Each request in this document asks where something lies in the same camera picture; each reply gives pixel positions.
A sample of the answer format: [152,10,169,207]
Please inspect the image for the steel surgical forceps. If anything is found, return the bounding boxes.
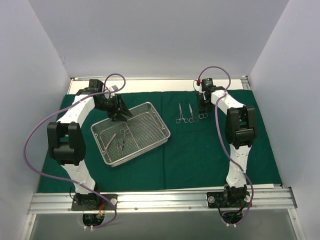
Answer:
[198,112,208,120]

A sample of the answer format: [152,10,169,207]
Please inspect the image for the steel surgical scissors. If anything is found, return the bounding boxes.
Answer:
[175,103,189,124]

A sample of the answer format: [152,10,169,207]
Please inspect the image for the steel wire mesh tray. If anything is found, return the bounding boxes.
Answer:
[91,102,171,167]

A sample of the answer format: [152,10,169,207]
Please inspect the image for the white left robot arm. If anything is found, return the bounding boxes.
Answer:
[47,79,132,210]

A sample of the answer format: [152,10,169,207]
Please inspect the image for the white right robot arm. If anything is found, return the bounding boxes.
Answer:
[196,78,257,207]

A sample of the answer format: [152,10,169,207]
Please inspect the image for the steel tweezers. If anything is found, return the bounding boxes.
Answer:
[104,133,118,151]

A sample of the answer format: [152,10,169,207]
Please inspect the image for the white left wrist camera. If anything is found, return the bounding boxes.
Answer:
[104,85,119,99]

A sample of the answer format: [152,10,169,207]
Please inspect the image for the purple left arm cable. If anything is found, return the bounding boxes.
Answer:
[23,73,126,230]

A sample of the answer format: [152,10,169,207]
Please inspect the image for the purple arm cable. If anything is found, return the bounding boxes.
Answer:
[196,66,255,226]
[23,73,126,230]

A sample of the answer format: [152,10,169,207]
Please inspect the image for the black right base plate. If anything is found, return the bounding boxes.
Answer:
[206,191,251,209]

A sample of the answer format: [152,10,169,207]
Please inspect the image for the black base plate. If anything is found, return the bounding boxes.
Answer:
[71,193,118,211]
[206,191,251,209]

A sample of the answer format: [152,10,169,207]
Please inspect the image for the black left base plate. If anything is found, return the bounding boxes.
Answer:
[71,193,118,211]

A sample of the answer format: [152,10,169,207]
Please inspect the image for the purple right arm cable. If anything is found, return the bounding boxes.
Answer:
[196,66,255,226]

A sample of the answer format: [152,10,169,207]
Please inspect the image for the aluminium front frame rail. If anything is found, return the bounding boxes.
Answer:
[28,185,297,214]

